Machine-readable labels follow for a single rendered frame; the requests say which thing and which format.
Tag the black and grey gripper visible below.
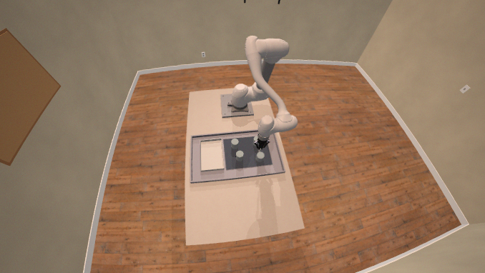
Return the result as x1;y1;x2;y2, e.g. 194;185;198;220
254;139;270;152

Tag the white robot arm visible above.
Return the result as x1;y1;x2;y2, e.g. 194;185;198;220
227;36;298;141

